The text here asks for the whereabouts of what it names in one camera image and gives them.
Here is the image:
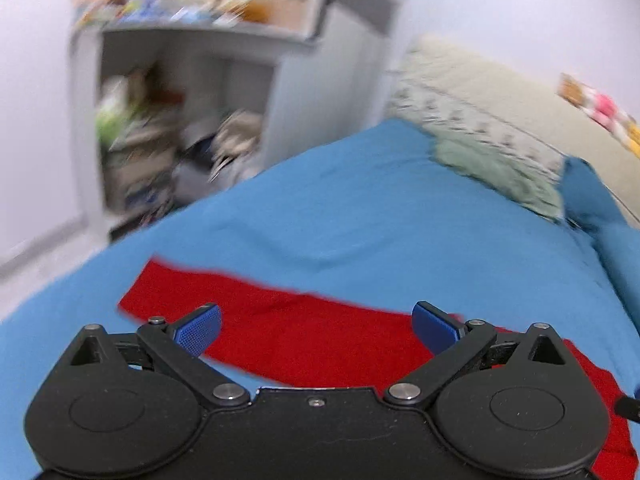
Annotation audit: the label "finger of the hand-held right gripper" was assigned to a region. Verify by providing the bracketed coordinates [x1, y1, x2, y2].
[613, 396, 640, 420]

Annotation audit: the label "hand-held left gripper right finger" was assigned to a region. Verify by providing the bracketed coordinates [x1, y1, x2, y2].
[383, 300, 567, 407]

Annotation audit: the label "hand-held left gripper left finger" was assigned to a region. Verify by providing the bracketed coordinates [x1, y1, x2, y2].
[67, 303, 251, 409]

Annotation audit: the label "red garment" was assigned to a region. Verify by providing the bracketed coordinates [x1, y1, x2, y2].
[117, 256, 639, 480]

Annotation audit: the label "blue bed sheet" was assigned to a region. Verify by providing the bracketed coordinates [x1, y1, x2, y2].
[0, 119, 640, 480]

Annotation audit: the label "blue pillow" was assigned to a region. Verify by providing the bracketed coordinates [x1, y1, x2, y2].
[559, 156, 640, 313]

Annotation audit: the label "green cloth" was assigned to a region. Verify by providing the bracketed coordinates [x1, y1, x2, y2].
[431, 137, 567, 222]

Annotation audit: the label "pile of shelf clutter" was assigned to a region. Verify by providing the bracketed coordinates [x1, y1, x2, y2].
[94, 62, 267, 227]

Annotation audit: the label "cream floral pillow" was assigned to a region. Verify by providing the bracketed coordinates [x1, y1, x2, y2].
[387, 47, 568, 173]

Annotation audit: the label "beige padded headboard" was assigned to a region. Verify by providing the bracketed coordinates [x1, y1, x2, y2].
[415, 34, 640, 228]

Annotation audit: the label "grey shelf unit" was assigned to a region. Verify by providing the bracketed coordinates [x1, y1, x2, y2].
[67, 0, 403, 243]

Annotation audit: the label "colourful plush toys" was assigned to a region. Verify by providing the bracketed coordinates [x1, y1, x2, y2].
[556, 72, 640, 157]

